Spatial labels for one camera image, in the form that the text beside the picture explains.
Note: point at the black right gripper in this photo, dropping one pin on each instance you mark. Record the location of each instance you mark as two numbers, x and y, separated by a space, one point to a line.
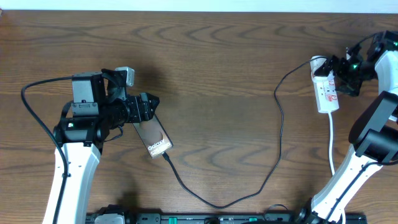
352 88

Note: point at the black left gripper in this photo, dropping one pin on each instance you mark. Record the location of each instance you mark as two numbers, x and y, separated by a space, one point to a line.
147 113

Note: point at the white power strip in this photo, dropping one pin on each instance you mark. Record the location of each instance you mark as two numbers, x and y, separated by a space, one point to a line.
326 96

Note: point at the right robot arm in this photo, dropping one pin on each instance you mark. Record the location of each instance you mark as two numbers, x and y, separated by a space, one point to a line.
372 144

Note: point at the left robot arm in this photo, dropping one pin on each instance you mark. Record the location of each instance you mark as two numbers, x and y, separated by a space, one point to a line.
100 103

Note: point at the white USB charger adapter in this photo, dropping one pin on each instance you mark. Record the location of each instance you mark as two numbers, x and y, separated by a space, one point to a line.
316 62

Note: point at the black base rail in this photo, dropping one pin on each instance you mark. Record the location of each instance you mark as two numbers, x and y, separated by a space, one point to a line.
156 218

